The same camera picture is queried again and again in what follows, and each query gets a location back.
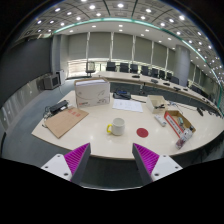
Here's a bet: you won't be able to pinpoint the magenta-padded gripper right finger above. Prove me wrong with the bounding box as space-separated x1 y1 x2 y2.
131 143 184 186

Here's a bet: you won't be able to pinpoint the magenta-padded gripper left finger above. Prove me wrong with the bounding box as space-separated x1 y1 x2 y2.
40 142 92 186

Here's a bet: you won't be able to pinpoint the clear water bottle black cap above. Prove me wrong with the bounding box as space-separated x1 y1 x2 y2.
175 127 194 150

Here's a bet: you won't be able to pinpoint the flat round red coaster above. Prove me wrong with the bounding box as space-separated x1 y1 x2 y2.
136 127 150 138

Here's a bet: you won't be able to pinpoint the brown paper envelope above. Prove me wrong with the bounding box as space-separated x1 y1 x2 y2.
44 107 90 139

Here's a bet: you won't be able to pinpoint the white remote control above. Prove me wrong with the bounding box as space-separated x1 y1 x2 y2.
153 113 168 128

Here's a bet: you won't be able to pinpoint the open brown box red side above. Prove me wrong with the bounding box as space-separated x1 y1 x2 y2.
163 109 197 139

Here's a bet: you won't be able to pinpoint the black desk device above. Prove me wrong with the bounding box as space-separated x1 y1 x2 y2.
49 99 70 114

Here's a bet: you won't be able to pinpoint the small open white box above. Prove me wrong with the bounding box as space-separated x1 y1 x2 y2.
145 94 168 114

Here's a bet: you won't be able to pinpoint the white paper sheet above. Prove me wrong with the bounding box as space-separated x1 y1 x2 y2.
111 98 144 113

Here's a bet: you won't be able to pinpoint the large white cardboard box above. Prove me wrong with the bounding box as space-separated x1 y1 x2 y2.
74 77 111 109

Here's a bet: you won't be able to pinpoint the black conference phone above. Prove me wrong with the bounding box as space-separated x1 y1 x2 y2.
112 89 132 100

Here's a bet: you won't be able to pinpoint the grey CRT monitor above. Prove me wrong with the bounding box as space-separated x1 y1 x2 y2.
42 73 62 90

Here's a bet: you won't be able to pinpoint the row of black office chairs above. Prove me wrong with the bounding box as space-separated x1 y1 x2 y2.
105 61 181 85

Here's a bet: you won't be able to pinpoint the ceiling lights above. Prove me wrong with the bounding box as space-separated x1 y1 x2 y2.
24 0 224 81

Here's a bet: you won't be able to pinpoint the white mug yellow handle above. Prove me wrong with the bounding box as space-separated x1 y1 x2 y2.
106 117 126 137

